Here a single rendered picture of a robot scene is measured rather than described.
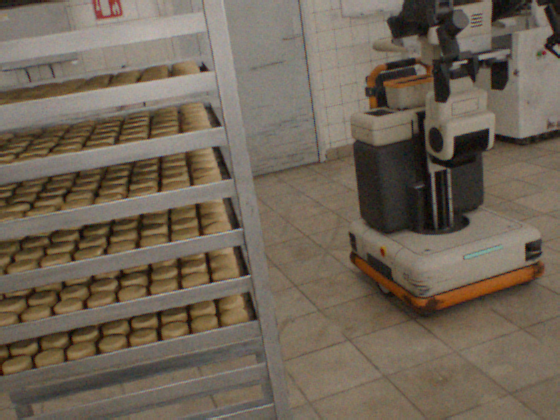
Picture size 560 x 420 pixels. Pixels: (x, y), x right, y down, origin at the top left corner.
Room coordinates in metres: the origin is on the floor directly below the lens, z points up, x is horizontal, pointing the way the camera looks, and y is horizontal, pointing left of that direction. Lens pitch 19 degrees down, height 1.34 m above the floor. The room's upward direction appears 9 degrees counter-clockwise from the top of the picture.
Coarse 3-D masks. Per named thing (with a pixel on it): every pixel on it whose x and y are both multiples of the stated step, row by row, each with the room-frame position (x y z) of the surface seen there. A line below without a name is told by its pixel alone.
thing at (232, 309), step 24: (168, 312) 1.12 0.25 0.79; (192, 312) 1.11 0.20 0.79; (216, 312) 1.13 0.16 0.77; (240, 312) 1.07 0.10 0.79; (48, 336) 1.10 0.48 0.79; (72, 336) 1.09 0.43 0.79; (96, 336) 1.09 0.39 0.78; (120, 336) 1.05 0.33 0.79; (144, 336) 1.04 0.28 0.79; (168, 336) 1.03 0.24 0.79; (0, 360) 1.06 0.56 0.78; (24, 360) 1.02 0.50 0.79; (48, 360) 1.00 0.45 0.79; (72, 360) 1.01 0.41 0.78
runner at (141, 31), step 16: (176, 16) 1.01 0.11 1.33; (192, 16) 1.02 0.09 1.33; (64, 32) 0.99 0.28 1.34; (80, 32) 1.00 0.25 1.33; (96, 32) 1.00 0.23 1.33; (112, 32) 1.00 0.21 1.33; (128, 32) 1.00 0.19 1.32; (144, 32) 1.01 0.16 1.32; (160, 32) 1.01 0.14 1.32; (176, 32) 1.01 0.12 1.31; (192, 32) 1.02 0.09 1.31; (0, 48) 0.98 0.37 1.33; (16, 48) 0.98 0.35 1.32; (32, 48) 0.99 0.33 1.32; (48, 48) 0.99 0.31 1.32; (64, 48) 0.99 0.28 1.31; (80, 48) 1.00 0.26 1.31
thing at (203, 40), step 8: (192, 0) 1.44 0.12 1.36; (200, 0) 1.44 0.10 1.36; (192, 8) 1.44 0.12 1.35; (200, 8) 1.44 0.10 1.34; (200, 40) 1.44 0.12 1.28; (208, 40) 1.44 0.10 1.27; (200, 48) 1.44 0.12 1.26; (208, 48) 1.44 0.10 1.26; (216, 112) 1.44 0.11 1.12; (224, 152) 1.44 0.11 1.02; (240, 224) 1.44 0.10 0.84; (248, 264) 1.44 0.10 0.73; (256, 336) 1.44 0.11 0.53; (264, 352) 1.44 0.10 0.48; (256, 360) 1.44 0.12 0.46; (264, 360) 1.44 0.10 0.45; (264, 384) 1.44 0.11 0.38; (264, 392) 1.44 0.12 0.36
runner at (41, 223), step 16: (176, 192) 1.01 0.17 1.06; (192, 192) 1.01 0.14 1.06; (208, 192) 1.01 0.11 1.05; (224, 192) 1.02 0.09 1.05; (80, 208) 0.99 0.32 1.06; (96, 208) 0.99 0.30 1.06; (112, 208) 0.99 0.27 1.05; (128, 208) 1.00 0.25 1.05; (144, 208) 1.00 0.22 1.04; (160, 208) 1.00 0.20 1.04; (0, 224) 0.97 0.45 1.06; (16, 224) 0.98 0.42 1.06; (32, 224) 0.98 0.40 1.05; (48, 224) 0.98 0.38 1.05; (64, 224) 0.98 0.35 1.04; (80, 224) 0.99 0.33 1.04; (0, 240) 0.97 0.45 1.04
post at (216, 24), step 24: (216, 0) 0.99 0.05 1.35; (216, 24) 0.99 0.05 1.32; (216, 48) 0.99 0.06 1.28; (216, 72) 0.99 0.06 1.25; (240, 120) 0.99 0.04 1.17; (240, 144) 0.99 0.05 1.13; (240, 168) 0.99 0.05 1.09; (240, 192) 0.99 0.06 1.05; (240, 216) 1.00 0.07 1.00; (264, 264) 0.99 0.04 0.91; (264, 288) 0.99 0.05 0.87; (264, 312) 0.99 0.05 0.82; (264, 336) 0.99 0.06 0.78; (288, 408) 0.99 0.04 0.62
